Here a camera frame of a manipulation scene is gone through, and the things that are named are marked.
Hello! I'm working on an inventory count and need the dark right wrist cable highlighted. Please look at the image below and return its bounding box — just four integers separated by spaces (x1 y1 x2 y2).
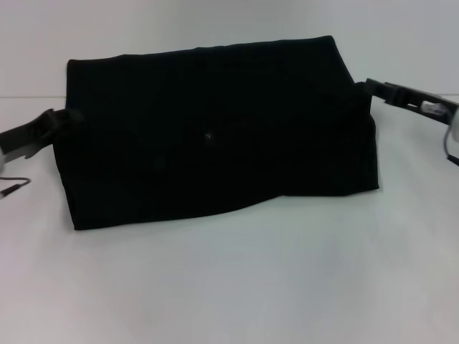
443 123 459 166

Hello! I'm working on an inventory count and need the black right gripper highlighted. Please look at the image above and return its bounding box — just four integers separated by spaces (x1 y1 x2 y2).
363 78 459 125

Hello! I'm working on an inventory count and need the dark red left wrist cable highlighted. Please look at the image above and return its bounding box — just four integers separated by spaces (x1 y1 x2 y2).
0 176 32 199

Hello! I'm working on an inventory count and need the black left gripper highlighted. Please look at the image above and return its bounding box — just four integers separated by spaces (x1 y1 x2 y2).
0 108 86 163

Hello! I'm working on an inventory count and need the black shirt with FREE print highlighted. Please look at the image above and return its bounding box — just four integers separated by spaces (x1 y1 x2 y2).
52 34 381 232

